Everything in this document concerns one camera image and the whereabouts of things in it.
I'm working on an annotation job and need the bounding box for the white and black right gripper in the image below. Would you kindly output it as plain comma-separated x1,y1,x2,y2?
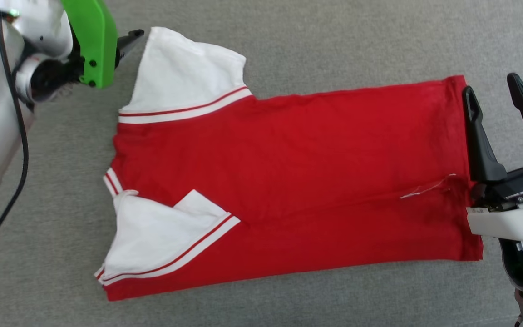
463,72,523,241

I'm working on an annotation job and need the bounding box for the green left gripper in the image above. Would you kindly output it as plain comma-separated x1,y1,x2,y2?
61,0,145,90

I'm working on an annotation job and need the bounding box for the red and white polo shirt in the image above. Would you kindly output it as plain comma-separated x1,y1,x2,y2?
94,26,485,302

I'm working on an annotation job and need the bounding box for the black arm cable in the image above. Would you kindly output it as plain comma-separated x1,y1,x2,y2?
0,11,30,274

